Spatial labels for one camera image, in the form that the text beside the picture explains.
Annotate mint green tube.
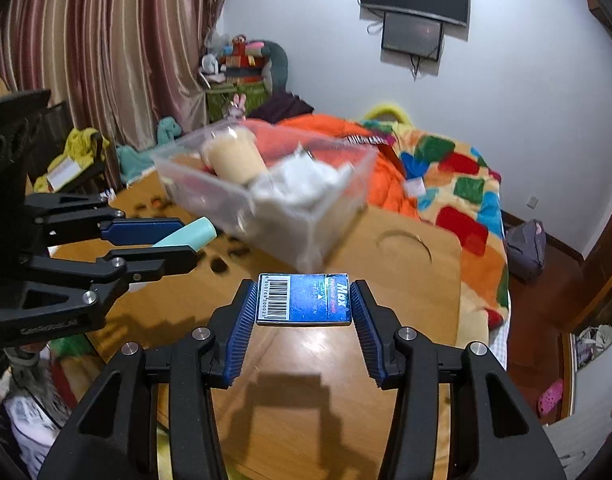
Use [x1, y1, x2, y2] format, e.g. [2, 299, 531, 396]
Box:
[150, 217, 217, 252]

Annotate clear plastic storage box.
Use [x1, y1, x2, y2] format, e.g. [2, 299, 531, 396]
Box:
[150, 122, 379, 271]

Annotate white crumpled bag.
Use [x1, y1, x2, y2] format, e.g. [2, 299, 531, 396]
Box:
[251, 145, 354, 211]

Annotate grey bag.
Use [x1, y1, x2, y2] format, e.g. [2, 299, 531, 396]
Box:
[505, 219, 548, 283]

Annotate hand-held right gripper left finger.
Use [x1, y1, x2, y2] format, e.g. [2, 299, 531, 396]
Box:
[46, 277, 259, 480]

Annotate white cabinet panel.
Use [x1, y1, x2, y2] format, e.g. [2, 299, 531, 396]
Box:
[543, 350, 612, 466]

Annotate beige plastic cup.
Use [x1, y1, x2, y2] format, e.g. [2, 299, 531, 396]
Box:
[201, 127, 269, 186]

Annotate yellow cloth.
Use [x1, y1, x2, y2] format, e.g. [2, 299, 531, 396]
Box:
[48, 127, 109, 193]

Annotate wooden desk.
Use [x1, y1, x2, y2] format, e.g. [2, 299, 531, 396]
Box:
[50, 160, 462, 480]

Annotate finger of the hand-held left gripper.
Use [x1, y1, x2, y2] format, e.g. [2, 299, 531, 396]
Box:
[23, 192, 187, 248]
[0, 245, 199, 348]

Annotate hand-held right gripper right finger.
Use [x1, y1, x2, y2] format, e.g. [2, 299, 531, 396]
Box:
[350, 279, 569, 480]

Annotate blue box with barcode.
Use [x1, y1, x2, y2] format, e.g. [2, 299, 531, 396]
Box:
[256, 272, 351, 328]

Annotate colourful patchwork bag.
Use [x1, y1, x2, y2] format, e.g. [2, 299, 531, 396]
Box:
[218, 35, 267, 73]

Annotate white plush toy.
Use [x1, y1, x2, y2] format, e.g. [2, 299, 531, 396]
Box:
[200, 52, 227, 83]

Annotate small black wall monitor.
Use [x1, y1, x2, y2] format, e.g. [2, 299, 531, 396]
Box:
[381, 11, 445, 61]

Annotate dark purple cloth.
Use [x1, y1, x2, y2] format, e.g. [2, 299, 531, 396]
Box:
[246, 92, 315, 123]

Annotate teal cloth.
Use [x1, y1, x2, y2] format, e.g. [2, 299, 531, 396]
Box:
[116, 116, 184, 181]

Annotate green patterned box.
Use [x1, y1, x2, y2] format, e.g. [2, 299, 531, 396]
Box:
[206, 82, 269, 123]

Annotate pale sandals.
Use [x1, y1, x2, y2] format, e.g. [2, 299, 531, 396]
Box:
[576, 324, 612, 361]

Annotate pink clog shoe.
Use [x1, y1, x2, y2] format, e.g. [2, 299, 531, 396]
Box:
[537, 379, 564, 418]

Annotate striped pink curtain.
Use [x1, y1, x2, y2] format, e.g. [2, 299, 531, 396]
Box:
[0, 0, 237, 161]

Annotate colourful patchwork blanket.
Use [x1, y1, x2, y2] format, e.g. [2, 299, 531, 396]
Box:
[356, 115, 512, 346]

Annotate yellow ring cushion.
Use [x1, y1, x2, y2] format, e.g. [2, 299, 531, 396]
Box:
[361, 101, 411, 126]

